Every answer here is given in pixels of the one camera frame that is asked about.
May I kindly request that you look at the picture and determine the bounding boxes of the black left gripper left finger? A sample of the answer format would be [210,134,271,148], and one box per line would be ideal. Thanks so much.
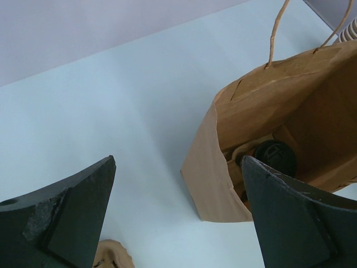
[1,156,116,267]

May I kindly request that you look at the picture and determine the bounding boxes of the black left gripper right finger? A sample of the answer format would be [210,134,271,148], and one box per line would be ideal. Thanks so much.
[242,156,356,267]

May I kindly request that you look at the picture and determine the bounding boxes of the black coffee cup lid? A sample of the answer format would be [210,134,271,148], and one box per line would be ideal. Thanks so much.
[253,140,297,177]

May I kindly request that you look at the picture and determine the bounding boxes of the brown pulp cup carrier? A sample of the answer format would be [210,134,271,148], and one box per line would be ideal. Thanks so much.
[227,140,259,210]

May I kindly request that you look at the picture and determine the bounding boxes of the brown paper bag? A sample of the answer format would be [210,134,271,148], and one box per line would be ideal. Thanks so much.
[180,0,357,223]

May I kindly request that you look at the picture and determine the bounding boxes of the stacked paper cups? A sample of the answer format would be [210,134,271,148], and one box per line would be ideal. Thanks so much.
[336,18,357,43]

